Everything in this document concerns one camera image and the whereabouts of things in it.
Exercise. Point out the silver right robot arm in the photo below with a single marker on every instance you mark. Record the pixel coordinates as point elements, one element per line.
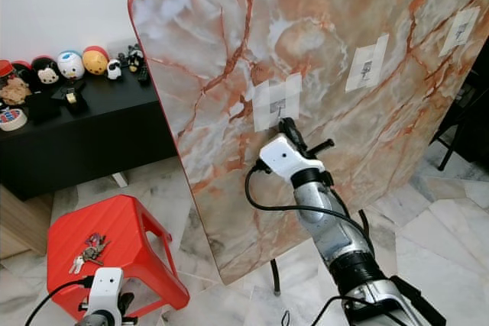
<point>340,238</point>

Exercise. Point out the bunch of keys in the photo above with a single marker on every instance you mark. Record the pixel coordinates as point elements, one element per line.
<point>90,253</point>

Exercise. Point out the marble table top red edge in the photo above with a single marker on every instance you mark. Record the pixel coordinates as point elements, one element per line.
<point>351,188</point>

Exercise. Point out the black table leg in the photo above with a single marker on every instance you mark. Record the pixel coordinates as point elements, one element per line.
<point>276,276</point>

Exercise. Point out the black chair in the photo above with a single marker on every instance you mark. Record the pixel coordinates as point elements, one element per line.
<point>462,124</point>

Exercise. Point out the white tape roll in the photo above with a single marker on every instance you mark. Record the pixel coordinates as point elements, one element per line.
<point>12,119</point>

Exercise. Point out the black remote control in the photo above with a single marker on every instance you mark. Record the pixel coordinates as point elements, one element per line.
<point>144,72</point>

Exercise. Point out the jar with red lid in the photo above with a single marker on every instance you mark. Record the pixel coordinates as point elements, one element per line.
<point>5,72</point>

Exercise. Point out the brown plush toy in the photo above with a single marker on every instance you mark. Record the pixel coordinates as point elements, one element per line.
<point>14,91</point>

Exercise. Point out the small black plush toy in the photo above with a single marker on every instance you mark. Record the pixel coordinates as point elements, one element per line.
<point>133,59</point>

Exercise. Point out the white cabinet leg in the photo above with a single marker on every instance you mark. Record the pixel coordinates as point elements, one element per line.
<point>118,179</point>

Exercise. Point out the small white and black plush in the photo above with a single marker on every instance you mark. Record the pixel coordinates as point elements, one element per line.
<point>114,69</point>

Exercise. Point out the low black cabinet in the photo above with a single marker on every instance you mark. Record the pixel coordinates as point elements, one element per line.
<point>99,143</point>

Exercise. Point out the black mouse plush toy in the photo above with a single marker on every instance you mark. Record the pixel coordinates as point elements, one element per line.
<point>46,72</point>

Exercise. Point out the yellow and red bear plush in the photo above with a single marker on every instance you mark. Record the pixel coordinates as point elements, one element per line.
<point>95,60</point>

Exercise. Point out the red plastic stool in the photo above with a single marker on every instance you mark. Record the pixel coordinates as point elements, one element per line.
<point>122,242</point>

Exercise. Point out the black and gold figure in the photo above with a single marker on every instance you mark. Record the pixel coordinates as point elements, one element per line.
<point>72,95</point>

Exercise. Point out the white duck plush toy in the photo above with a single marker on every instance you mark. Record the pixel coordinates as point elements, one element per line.
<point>71,65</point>

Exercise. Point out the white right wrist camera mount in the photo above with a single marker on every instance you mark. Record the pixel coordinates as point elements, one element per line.
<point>289,156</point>

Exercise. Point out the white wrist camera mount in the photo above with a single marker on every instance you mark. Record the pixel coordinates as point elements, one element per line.
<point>289,156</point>
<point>106,289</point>

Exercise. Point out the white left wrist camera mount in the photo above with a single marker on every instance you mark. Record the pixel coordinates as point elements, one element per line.
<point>106,289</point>

